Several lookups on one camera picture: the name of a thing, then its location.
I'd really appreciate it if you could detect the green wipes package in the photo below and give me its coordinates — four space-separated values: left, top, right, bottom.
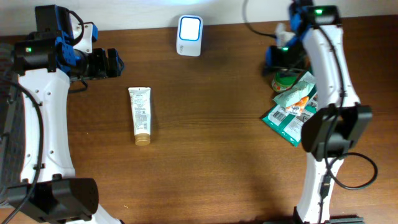
262 88 318 147

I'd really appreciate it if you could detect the green lid seasoning jar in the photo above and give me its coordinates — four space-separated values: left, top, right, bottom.
271 72 299 93

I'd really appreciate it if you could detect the teal tissue packet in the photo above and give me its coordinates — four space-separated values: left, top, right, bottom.
273 72 316 108

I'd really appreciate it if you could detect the white cream tube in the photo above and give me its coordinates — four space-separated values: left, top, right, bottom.
128 87 151 146

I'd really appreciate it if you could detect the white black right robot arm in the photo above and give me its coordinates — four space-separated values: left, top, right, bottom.
264 1 378 223

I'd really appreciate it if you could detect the white barcode scanner box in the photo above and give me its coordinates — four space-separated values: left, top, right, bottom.
176 15 203 57

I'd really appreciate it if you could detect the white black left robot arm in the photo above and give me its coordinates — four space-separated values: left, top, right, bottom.
1 5 124 223

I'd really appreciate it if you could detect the orange tissue packet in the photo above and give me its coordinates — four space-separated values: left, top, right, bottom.
285 96 310 116

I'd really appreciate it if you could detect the grey plastic mesh basket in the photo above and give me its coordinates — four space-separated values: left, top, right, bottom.
1 43 25 208

